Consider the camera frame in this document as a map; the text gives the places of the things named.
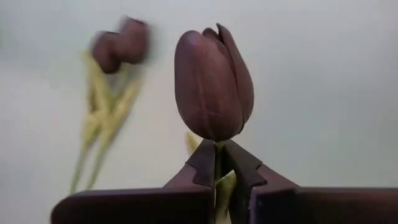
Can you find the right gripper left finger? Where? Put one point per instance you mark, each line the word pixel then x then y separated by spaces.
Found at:
pixel 192 177

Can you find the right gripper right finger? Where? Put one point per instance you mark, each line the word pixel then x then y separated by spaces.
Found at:
pixel 252 174

